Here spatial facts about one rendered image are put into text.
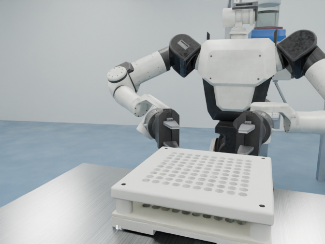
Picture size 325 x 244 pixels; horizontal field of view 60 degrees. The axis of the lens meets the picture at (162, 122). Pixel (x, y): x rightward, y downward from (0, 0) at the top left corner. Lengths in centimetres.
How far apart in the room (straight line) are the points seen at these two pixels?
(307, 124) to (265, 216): 54
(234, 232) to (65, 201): 33
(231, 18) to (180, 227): 82
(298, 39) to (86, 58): 486
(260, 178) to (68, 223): 34
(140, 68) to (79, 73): 465
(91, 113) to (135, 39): 166
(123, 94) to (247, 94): 44
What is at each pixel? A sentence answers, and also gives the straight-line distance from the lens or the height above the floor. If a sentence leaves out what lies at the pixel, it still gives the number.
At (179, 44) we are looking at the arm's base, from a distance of 113.
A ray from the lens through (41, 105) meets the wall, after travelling 620.
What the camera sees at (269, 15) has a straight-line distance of 183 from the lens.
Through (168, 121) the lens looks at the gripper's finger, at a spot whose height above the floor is 100.
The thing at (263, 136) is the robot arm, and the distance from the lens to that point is 78.
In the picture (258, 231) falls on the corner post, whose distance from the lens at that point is 43.
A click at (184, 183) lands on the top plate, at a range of 47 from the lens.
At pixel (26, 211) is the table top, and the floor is 88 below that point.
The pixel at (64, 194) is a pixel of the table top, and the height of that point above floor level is 88.
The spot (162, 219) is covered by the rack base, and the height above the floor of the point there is 90.
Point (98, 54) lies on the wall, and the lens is 555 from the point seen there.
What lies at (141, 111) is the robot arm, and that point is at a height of 98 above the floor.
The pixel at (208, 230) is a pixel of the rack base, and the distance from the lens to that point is 45.
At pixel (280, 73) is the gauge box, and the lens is 189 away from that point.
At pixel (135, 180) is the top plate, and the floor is 95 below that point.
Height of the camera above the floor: 114
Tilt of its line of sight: 11 degrees down
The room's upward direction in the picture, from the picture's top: straight up
